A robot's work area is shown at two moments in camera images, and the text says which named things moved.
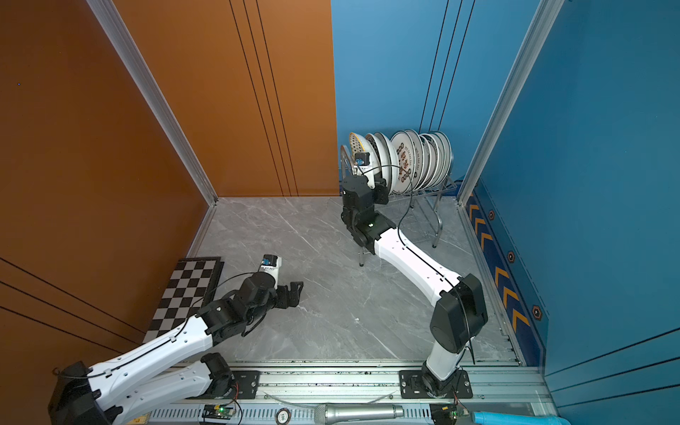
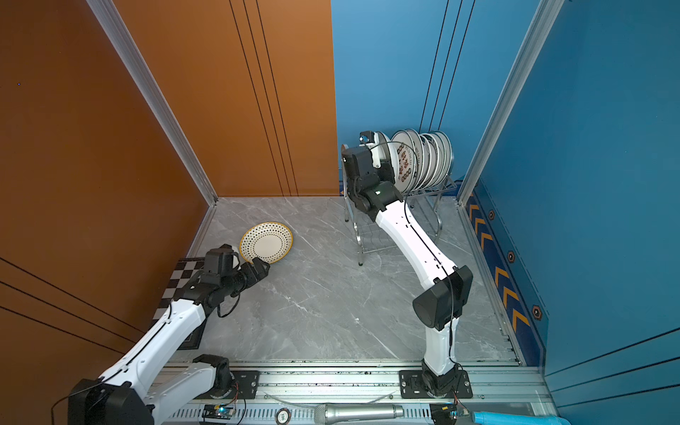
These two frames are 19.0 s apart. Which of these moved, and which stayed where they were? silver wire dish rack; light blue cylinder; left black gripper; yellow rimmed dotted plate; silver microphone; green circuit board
Moved: left black gripper; yellow rimmed dotted plate
Stayed: green circuit board; light blue cylinder; silver microphone; silver wire dish rack
